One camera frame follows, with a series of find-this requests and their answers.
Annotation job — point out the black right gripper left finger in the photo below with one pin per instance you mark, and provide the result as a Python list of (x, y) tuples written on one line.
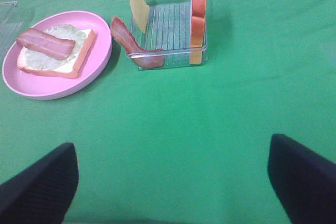
[(43, 192)]

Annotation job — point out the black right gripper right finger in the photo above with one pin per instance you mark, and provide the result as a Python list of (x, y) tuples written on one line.
[(303, 180)]

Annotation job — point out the bread slice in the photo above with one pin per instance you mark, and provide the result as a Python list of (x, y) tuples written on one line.
[(197, 26), (76, 66)]

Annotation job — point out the green lettuce leaf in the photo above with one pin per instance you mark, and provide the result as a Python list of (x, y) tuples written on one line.
[(41, 61)]

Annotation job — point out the bacon strip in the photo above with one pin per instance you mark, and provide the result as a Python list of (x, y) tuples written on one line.
[(124, 37), (45, 43)]

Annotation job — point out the green tablecloth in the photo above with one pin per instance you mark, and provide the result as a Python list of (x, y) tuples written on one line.
[(191, 144)]

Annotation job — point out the pink round plate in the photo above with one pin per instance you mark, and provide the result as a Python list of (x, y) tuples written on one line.
[(48, 88)]

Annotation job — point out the left clear plastic container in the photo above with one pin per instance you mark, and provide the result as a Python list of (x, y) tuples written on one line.
[(7, 27)]

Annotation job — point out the clear plastic container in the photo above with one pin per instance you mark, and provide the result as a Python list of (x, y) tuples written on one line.
[(168, 34), (7, 27)]

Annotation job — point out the yellow cheese slice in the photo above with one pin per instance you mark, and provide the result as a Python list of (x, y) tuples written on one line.
[(140, 11)]

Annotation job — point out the right clear plastic container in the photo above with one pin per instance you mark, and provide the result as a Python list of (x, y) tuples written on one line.
[(168, 34)]

